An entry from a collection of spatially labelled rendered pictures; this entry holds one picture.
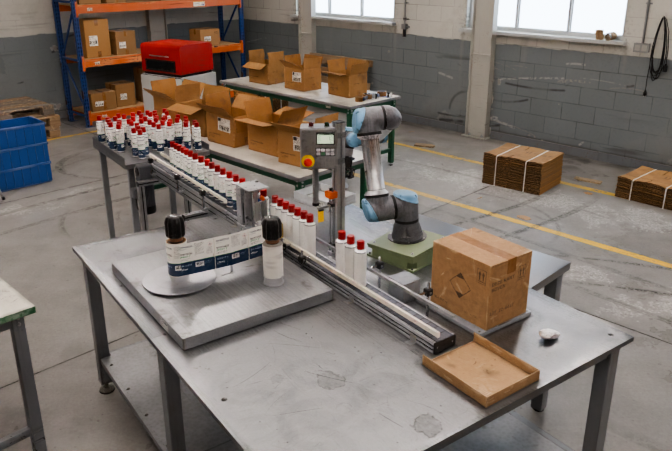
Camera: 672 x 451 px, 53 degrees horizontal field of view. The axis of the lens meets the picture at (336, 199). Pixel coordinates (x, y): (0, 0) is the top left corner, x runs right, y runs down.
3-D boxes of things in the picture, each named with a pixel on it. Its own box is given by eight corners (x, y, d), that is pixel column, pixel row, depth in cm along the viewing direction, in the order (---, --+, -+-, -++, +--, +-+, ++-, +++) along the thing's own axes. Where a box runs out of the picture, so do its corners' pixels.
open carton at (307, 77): (275, 88, 767) (274, 55, 754) (303, 84, 794) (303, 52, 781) (297, 93, 740) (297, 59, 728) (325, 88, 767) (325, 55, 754)
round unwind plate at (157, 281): (132, 276, 291) (131, 274, 291) (197, 259, 308) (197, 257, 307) (158, 304, 267) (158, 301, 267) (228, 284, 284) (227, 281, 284)
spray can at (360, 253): (351, 284, 284) (351, 240, 277) (361, 281, 287) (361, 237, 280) (358, 289, 280) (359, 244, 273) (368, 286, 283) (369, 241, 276)
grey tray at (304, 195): (294, 200, 364) (293, 191, 362) (320, 190, 378) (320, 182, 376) (329, 212, 346) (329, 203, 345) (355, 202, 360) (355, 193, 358)
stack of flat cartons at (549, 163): (480, 182, 694) (482, 152, 683) (504, 170, 732) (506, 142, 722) (539, 195, 654) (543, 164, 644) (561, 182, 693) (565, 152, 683)
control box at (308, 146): (301, 163, 311) (300, 123, 305) (337, 163, 311) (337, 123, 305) (300, 169, 301) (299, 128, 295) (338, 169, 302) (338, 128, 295)
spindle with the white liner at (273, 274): (259, 281, 287) (256, 216, 277) (277, 275, 292) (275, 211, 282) (269, 289, 280) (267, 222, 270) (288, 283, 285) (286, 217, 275)
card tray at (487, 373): (422, 364, 237) (422, 354, 235) (473, 341, 251) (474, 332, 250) (486, 408, 214) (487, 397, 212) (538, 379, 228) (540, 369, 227)
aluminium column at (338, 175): (331, 258, 321) (331, 121, 298) (339, 256, 323) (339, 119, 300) (337, 261, 317) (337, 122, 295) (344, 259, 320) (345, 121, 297)
